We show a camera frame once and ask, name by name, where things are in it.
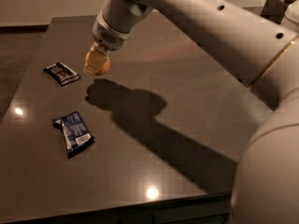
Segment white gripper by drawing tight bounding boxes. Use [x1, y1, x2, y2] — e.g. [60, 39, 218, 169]
[84, 14, 131, 76]

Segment orange fruit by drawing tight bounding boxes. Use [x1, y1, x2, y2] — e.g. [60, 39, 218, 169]
[84, 51, 110, 76]

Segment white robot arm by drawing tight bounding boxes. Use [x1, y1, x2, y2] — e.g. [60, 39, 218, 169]
[84, 0, 299, 224]

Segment black rxbar chocolate wrapper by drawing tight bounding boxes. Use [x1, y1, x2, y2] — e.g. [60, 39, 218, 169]
[43, 63, 80, 87]

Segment blue snack bar wrapper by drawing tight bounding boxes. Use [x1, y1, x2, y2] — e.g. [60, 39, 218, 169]
[52, 111, 94, 158]

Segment dark box on counter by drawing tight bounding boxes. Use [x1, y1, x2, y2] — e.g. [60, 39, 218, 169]
[261, 0, 288, 24]

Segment cabinet drawers below counter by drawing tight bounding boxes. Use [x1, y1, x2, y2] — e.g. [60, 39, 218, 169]
[6, 201, 229, 224]

